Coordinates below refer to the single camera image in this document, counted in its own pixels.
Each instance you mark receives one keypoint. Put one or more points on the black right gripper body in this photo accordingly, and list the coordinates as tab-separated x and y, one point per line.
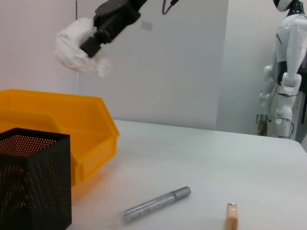
120	14

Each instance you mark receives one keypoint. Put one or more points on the yellow plastic bin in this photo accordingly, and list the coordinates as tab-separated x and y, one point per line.
91	124

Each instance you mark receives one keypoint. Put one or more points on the white paper ball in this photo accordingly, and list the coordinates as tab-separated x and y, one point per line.
69	48

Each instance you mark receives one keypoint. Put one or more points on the black mesh pen holder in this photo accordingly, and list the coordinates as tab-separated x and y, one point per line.
36	191

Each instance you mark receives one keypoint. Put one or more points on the silver glitter pen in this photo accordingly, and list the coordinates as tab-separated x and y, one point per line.
153	203

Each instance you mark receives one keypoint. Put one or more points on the small wooden stamp block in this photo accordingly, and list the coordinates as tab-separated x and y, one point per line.
232	218

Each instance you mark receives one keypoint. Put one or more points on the white humanoid robot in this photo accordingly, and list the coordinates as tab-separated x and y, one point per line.
292	36

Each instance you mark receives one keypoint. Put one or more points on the white wall label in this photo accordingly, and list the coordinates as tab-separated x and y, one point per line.
146	25

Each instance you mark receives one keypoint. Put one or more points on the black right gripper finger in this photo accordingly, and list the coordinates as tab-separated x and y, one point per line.
91	46

